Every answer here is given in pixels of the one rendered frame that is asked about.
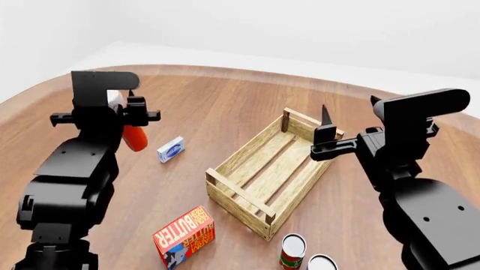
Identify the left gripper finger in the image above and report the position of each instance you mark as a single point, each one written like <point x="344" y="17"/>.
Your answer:
<point x="137" y="111"/>

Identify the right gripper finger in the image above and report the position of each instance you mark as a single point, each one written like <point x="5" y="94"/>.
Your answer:
<point x="325" y="126"/>
<point x="376" y="105"/>

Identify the red ketchup bottle white cap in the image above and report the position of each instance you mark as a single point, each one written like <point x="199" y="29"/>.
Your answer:
<point x="135" y="140"/>

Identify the wooden slatted tray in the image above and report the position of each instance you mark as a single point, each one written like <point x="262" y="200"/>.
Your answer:
<point x="268" y="174"/>

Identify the small blue white carton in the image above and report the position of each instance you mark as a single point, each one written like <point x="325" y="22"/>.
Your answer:
<point x="171" y="150"/>

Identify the red labelled tin can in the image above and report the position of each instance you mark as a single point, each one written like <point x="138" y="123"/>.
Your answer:
<point x="292" y="253"/>

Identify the red butter box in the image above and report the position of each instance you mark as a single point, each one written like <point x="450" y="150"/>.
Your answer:
<point x="183" y="239"/>

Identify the blue labelled tin can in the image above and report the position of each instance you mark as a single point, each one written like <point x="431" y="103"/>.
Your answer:
<point x="321" y="263"/>

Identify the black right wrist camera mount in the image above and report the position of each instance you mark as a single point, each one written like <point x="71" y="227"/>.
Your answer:
<point x="423" y="105"/>

